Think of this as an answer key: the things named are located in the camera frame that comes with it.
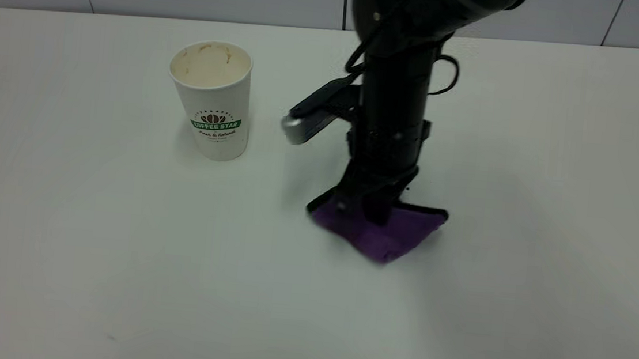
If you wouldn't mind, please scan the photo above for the right wrist camera silver front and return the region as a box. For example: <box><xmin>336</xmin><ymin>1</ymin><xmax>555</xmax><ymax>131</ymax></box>
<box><xmin>280</xmin><ymin>71</ymin><xmax>365</xmax><ymax>151</ymax></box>

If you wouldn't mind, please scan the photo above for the purple cloth with black trim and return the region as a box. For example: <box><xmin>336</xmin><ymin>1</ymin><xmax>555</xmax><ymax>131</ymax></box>
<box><xmin>303</xmin><ymin>186</ymin><xmax>450</xmax><ymax>270</ymax></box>

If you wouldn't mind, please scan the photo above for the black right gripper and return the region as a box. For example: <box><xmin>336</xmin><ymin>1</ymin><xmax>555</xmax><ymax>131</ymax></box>
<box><xmin>316</xmin><ymin>111</ymin><xmax>433</xmax><ymax>230</ymax></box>

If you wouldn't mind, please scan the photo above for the white paper coffee cup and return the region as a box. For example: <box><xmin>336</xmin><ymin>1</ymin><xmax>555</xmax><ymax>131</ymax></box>
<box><xmin>161</xmin><ymin>37</ymin><xmax>256</xmax><ymax>164</ymax></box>

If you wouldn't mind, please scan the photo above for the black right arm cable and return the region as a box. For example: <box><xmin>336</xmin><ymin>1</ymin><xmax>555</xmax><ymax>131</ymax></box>
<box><xmin>428</xmin><ymin>53</ymin><xmax>462</xmax><ymax>99</ymax></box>

